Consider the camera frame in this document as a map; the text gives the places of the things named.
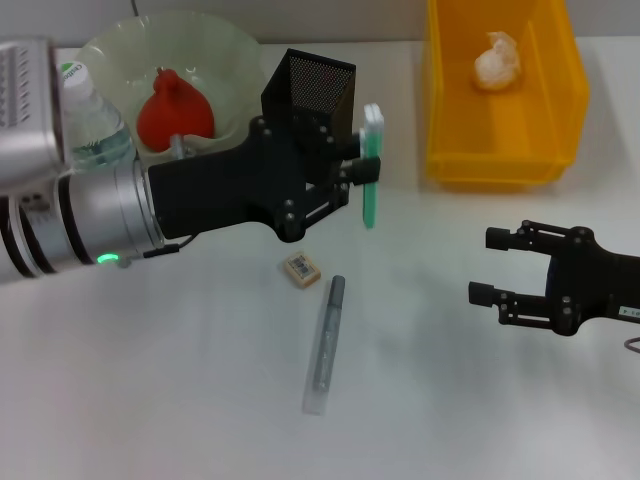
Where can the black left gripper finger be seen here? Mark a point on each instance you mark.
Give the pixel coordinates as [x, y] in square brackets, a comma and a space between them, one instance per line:
[362, 170]
[330, 145]

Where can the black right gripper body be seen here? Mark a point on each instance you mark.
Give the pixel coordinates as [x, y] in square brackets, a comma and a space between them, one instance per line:
[595, 285]

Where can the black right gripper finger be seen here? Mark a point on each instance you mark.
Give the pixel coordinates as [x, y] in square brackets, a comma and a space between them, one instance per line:
[481, 293]
[497, 238]

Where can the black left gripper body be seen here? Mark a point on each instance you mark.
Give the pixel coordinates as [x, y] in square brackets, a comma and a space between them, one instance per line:
[215, 190]

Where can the green utility knife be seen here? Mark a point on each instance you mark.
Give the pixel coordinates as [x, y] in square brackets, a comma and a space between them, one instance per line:
[371, 200]

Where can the beige eraser with barcode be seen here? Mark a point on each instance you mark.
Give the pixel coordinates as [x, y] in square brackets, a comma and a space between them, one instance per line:
[301, 270]

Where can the clear green-label water bottle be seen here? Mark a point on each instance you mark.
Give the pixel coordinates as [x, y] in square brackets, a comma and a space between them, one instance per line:
[97, 130]

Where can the grey pen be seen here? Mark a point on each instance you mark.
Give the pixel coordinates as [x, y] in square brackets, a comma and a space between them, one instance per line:
[327, 340]

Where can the white paper ball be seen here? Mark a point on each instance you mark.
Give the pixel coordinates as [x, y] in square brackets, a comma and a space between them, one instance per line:
[497, 62]

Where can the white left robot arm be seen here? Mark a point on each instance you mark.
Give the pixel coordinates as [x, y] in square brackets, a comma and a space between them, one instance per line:
[75, 220]

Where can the black mesh pen holder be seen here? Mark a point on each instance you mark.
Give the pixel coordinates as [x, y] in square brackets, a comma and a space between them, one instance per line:
[310, 85]

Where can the pale green glass fruit plate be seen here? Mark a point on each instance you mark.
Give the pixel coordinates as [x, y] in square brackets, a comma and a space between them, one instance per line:
[210, 55]

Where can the yellow plastic bin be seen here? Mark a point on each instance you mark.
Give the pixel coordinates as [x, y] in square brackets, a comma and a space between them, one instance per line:
[500, 125]

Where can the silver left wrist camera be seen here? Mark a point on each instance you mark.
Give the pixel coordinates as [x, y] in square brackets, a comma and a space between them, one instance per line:
[25, 125]

